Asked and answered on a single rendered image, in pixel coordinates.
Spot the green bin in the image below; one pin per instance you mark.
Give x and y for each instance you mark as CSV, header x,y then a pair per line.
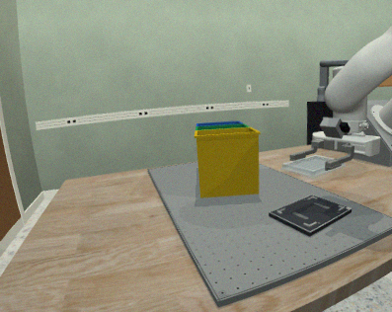
x,y
219,126

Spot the yellow recycle bin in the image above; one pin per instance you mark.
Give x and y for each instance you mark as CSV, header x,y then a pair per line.
x,y
228,164

